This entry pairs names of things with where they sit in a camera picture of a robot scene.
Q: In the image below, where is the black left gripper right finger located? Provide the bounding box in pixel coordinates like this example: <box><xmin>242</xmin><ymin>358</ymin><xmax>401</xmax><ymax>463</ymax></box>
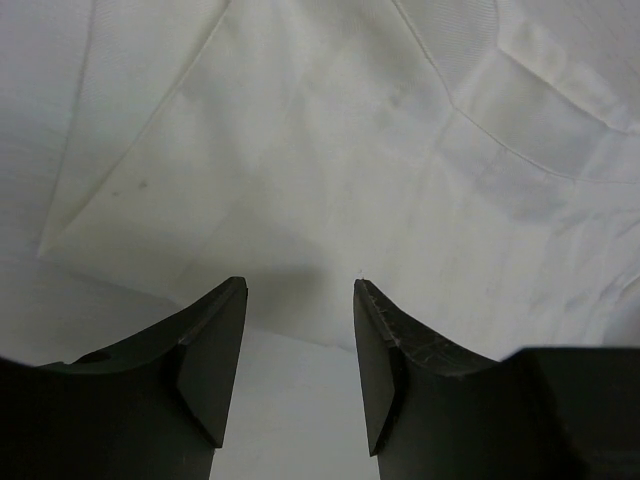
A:
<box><xmin>353</xmin><ymin>279</ymin><xmax>639</xmax><ymax>479</ymax></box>

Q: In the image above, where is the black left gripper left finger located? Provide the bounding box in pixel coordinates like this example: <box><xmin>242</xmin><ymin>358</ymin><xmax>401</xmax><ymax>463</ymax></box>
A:
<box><xmin>1</xmin><ymin>277</ymin><xmax>248</xmax><ymax>479</ymax></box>

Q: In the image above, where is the white pleated skirt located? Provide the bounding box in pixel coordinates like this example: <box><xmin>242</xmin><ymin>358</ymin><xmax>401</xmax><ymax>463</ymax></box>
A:
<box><xmin>1</xmin><ymin>1</ymin><xmax>639</xmax><ymax>363</ymax></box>

